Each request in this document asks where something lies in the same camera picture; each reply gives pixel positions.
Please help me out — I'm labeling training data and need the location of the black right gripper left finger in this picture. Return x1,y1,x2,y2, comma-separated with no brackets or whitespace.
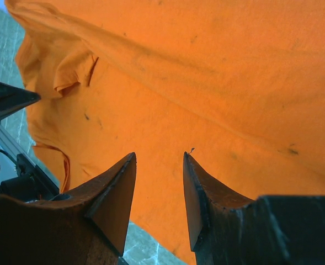
0,152,136,264

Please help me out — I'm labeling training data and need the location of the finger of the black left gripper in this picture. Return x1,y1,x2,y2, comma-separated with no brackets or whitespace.
0,82,41,121

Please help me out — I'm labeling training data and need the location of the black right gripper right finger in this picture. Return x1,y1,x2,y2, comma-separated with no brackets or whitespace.
183,153,325,264

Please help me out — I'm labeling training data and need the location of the front aluminium rail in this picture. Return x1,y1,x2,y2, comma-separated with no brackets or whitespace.
0,124,35,165

